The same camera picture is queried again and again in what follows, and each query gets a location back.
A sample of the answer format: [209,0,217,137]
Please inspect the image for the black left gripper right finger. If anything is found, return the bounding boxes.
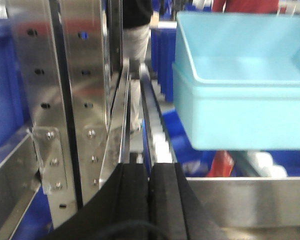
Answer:
[149,163,223,240]

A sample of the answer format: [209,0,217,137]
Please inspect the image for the person in grey trousers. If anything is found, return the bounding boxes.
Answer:
[122,0,153,133]

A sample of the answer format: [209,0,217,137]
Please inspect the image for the steel shelf front rail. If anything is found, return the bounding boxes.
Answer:
[187,177,300,228]

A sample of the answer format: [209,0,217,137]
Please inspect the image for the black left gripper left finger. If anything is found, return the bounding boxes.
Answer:
[44,163,149,240]

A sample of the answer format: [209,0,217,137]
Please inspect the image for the red object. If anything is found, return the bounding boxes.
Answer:
[206,150,235,178]

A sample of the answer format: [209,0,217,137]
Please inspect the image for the steel shelf upright post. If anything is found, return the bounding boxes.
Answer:
[7,0,110,228]

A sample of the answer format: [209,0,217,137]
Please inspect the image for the light blue bin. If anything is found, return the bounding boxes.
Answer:
[172,66,300,151]
[175,11,300,87]

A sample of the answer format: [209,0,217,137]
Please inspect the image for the white roller track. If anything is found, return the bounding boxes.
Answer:
[139,62,177,170]

